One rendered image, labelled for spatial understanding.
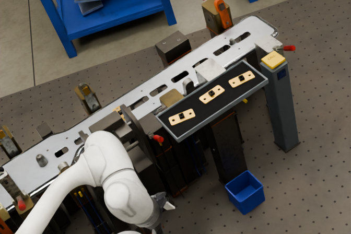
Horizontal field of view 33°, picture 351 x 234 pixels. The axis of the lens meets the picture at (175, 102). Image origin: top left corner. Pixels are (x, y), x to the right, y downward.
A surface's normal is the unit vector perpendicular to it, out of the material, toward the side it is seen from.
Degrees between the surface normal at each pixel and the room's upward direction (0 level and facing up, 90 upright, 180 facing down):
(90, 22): 0
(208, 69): 0
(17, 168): 0
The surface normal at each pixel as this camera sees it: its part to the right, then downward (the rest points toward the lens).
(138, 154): -0.24, -0.67
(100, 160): -0.15, -0.43
